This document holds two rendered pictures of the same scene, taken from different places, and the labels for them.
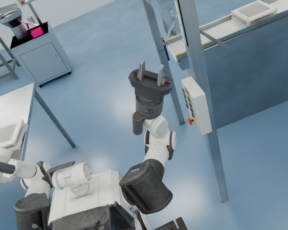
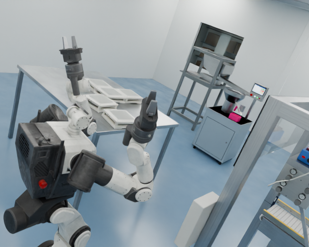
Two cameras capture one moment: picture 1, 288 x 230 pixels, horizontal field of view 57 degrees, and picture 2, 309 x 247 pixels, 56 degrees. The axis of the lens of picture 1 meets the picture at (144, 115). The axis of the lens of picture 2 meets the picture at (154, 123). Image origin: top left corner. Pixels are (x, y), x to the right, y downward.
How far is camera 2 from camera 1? 69 cm
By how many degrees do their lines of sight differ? 36
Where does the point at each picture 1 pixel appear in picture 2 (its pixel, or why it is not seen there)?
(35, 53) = (217, 126)
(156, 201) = (75, 176)
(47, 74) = (206, 146)
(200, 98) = (197, 207)
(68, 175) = (76, 111)
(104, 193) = (72, 141)
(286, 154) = not seen: outside the picture
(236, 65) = not seen: outside the picture
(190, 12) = (255, 143)
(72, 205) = (59, 129)
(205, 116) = (188, 228)
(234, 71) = not seen: outside the picture
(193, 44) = (238, 169)
